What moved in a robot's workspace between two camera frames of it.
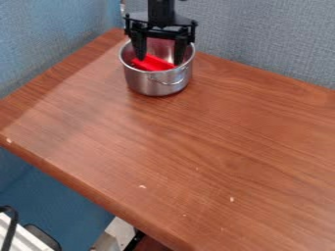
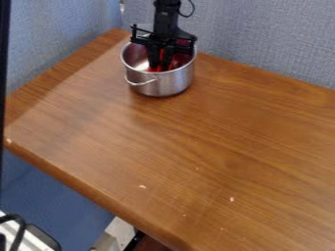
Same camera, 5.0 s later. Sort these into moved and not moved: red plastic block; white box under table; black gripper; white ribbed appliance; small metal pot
Moved: red plastic block; black gripper
Not moved: white ribbed appliance; small metal pot; white box under table
